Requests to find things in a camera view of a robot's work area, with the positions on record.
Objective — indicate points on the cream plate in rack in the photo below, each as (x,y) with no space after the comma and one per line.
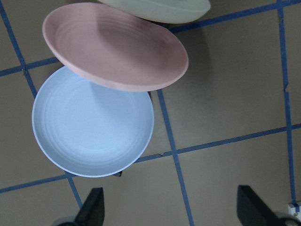
(164,11)

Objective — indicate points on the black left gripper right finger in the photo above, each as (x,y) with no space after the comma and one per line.
(252,211)

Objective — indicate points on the pink plate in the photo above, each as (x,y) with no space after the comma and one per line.
(114,49)

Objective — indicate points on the light blue plate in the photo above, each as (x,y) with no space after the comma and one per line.
(90,130)

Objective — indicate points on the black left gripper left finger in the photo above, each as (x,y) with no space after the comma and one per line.
(92,210)

